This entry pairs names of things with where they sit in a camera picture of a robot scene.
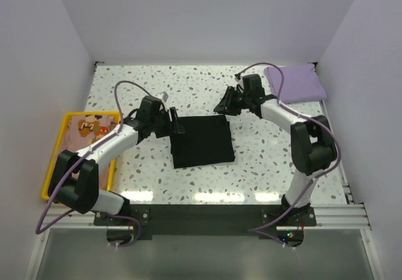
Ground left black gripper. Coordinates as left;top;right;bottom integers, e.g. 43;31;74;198
150;107;185;139

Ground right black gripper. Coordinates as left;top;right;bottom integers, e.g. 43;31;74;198
213;87;251;117

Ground black t-shirt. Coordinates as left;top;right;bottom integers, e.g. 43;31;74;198
170;115;235;169

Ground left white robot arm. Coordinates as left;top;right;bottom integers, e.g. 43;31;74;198
48;96;185;225

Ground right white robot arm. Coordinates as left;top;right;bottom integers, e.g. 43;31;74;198
214;74;340;227

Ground folded purple t-shirt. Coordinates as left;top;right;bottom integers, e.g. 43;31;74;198
280;63;327;104

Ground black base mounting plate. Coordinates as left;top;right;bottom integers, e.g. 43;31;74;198
94;205;317;243

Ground pink printed t-shirt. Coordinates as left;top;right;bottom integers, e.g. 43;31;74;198
51;114;118;193

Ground yellow plastic bin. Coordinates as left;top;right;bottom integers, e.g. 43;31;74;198
41;111;121;202

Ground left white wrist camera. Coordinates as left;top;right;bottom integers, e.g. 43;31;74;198
157;92;168;102

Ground aluminium extrusion rail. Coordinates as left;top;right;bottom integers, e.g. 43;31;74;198
43;204;371;233

